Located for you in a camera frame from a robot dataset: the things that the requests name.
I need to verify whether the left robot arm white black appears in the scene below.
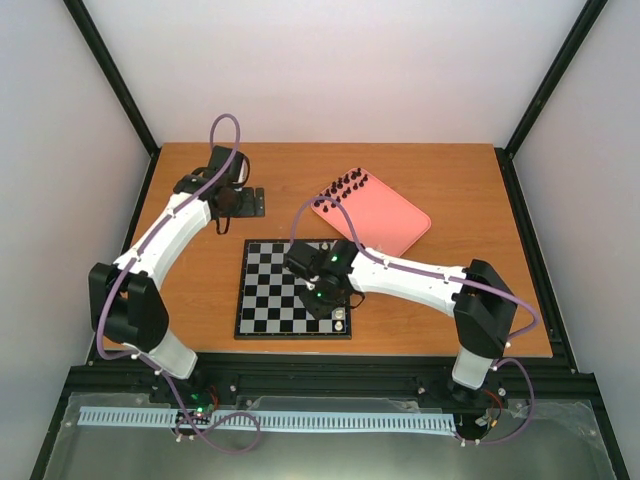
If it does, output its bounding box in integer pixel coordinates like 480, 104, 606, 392
88, 145, 264, 403

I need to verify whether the light blue cable duct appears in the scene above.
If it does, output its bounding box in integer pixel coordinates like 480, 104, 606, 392
77, 406, 456, 436

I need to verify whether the right frame post black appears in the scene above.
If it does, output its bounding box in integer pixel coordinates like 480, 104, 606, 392
504, 0, 608, 161

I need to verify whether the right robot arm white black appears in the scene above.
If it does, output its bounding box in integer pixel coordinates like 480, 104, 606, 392
283, 240, 517, 406

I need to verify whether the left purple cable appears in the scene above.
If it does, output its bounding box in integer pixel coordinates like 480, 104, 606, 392
94, 113, 262, 454

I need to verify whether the frame post black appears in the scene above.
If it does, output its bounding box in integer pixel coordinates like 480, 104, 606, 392
504, 0, 608, 161
63, 0, 161, 160

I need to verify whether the pink plastic tray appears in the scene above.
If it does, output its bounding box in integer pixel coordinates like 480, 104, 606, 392
311, 167, 432, 257

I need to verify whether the left frame post black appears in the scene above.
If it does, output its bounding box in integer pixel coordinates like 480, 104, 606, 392
63, 0, 161, 160

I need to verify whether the black and silver chessboard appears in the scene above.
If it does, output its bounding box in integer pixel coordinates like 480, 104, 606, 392
234, 239, 352, 340

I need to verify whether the black aluminium frame base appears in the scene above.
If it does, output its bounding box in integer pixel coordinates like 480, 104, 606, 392
31, 353, 630, 479

